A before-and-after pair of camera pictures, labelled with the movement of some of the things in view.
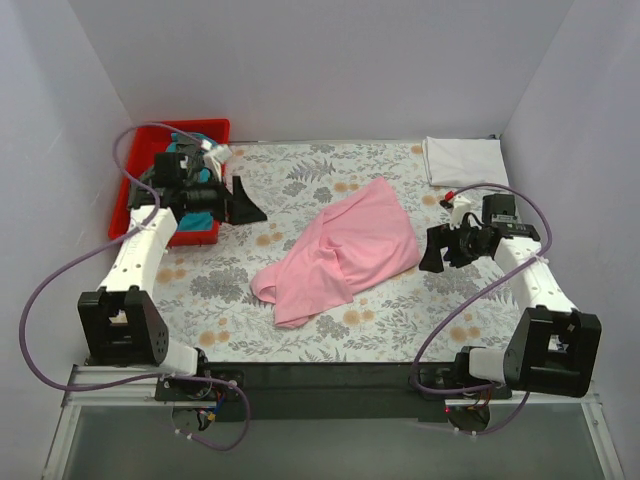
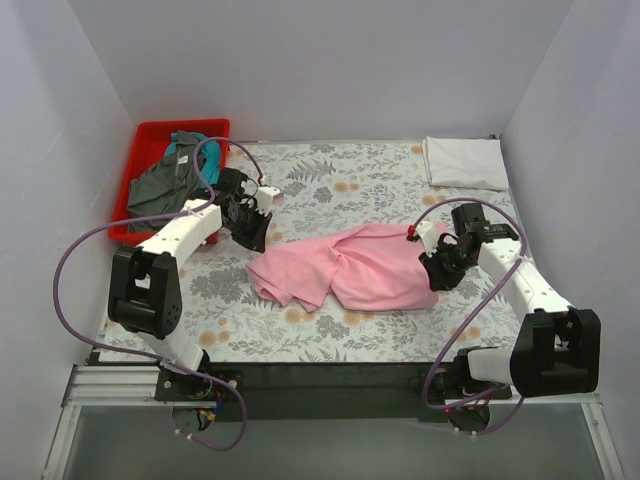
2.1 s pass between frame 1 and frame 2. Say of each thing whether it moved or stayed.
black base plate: stayed
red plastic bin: stayed
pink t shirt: moved
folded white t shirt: stayed
